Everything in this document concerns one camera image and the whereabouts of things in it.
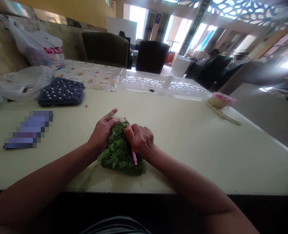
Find person's left hand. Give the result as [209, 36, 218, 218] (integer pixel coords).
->
[88, 108, 122, 150]

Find person's right hand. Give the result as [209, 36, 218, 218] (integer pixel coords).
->
[123, 123, 156, 159]

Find pink crochet hook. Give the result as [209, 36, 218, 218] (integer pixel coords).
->
[124, 117, 138, 166]

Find green crocheted ribbon piece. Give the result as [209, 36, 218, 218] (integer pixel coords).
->
[97, 121, 147, 177]

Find floral patterned cloth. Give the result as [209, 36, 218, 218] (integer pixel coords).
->
[51, 59, 124, 92]

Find black armchair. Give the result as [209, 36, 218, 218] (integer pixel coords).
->
[135, 40, 171, 74]

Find blue crocheted pouch with pearls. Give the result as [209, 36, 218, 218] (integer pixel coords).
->
[37, 77, 86, 107]

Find dark olive armchair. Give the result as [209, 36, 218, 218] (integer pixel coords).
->
[81, 32, 130, 69]

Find cream crocheted bag pink trim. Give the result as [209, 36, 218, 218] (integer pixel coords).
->
[205, 92, 242, 126]

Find person's body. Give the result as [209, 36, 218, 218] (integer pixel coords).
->
[80, 215, 149, 234]

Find white board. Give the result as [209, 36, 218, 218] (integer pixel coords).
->
[105, 16, 138, 44]

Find dark phone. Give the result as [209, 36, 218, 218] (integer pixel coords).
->
[3, 111, 54, 150]

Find clear plastic bag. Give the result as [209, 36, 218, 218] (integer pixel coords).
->
[0, 65, 54, 111]

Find white plastic bag red print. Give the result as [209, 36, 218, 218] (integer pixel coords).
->
[8, 17, 66, 72]

